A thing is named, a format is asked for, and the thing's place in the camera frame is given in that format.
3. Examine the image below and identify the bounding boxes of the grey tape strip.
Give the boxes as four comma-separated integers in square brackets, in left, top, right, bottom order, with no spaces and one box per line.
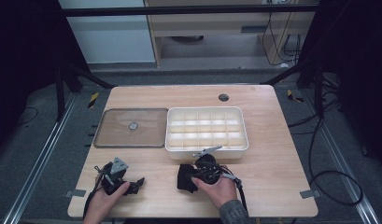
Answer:
[64,189,87,199]
[299,189,321,200]

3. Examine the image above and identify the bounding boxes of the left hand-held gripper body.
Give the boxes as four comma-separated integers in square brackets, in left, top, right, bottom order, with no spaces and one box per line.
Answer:
[94,157,135,197]

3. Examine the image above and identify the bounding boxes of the aluminium floor rail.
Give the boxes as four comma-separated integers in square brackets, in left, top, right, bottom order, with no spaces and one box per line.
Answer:
[303,90,381,224]
[1,92,78,224]

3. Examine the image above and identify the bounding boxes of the black sock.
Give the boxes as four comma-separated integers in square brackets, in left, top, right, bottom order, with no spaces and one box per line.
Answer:
[176,163,200,194]

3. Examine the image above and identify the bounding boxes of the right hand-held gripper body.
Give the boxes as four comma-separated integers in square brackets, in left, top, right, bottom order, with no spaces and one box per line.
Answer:
[191,146,226,186]

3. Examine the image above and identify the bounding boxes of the white cabinet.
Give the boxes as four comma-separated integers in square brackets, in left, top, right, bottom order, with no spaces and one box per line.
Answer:
[58,0,157,65]

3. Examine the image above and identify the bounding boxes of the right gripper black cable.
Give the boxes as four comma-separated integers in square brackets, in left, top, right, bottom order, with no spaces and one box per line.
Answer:
[220,165,249,217]

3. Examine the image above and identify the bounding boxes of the yellow black striped tape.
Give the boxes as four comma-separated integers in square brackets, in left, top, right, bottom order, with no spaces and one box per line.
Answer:
[286,89,305,104]
[87,91,100,109]

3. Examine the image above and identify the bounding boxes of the person's right hand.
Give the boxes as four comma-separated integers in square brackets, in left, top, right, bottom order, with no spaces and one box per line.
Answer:
[191,175,238,209]

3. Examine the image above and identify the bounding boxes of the transparent box lid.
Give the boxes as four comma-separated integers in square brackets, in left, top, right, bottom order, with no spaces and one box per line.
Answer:
[92,107,169,149]

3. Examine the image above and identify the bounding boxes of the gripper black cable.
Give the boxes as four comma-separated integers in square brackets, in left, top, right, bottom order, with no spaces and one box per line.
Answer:
[220,165,249,217]
[82,166,106,219]

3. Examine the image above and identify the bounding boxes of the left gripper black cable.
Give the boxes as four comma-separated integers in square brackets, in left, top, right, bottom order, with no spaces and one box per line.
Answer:
[82,166,106,219]

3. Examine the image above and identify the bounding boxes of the black curtain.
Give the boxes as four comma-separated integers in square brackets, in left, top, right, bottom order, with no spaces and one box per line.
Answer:
[0,0,90,150]
[297,0,382,175]

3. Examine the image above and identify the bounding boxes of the white divided storage box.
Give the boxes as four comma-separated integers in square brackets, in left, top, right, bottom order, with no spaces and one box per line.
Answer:
[164,105,249,161]

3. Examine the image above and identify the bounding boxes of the black metal stand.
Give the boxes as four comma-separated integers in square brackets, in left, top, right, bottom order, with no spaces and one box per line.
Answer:
[261,60,325,119]
[53,60,117,123]

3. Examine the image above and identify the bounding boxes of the black horizontal bar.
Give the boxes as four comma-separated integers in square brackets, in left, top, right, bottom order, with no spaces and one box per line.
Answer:
[59,4,320,18]

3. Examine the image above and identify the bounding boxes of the hanging black cables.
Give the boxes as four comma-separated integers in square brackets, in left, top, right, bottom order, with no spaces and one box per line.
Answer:
[261,11,303,67]

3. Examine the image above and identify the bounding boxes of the thick black floor cable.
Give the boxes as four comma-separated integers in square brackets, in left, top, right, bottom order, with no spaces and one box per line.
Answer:
[287,90,364,207]

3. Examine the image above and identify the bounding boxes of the light wooden desk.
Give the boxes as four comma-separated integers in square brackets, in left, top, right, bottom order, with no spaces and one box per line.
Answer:
[143,0,321,68]

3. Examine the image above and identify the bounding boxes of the person's left hand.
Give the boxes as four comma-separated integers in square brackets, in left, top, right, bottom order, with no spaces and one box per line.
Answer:
[82,182,131,224]

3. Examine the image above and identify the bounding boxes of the thin black floor cable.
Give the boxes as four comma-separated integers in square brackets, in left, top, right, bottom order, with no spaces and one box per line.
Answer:
[16,105,40,126]

